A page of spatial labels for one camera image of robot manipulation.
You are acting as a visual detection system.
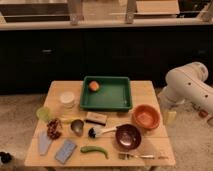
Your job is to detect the dark purple bowl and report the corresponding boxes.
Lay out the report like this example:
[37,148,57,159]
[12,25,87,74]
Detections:
[115,124,142,151]

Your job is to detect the green plastic tray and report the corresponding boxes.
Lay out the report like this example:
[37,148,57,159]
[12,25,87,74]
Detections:
[80,76,132,111]

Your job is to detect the orange plastic bowl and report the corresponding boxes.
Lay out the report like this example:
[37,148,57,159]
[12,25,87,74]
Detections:
[132,104,160,130]

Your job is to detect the white round container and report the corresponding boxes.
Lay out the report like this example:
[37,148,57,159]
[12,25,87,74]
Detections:
[60,91,75,108]

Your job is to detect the light green cup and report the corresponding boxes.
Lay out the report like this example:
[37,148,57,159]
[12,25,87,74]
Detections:
[36,107,51,122]

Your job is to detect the brown grape bunch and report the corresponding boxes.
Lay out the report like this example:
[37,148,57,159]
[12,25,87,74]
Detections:
[47,118,62,140]

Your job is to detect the metal measuring cup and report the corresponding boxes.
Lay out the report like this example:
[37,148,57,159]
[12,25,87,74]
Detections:
[71,119,84,136]

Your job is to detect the black object on floor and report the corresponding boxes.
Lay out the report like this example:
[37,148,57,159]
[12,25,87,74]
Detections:
[0,152,12,164]

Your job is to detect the wooden table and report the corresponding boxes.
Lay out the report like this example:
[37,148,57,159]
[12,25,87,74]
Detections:
[24,81,176,168]

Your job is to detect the small orange fruit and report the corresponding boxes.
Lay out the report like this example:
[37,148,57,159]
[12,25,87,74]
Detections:
[89,81,100,92]

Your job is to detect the grey blue wedge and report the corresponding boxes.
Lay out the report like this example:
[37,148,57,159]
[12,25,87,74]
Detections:
[38,131,52,155]

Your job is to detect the black white brush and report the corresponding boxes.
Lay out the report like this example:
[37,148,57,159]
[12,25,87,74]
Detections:
[88,126,117,138]

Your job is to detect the wooden block sponge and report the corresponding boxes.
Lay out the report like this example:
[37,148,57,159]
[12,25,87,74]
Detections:
[85,112,107,125]

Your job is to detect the green pepper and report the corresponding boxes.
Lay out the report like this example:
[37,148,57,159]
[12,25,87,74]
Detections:
[80,146,109,159]

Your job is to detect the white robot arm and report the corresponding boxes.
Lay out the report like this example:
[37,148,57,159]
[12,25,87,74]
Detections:
[158,62,213,127]

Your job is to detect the blue sponge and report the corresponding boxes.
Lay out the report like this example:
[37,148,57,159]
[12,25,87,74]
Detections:
[55,140,77,164]

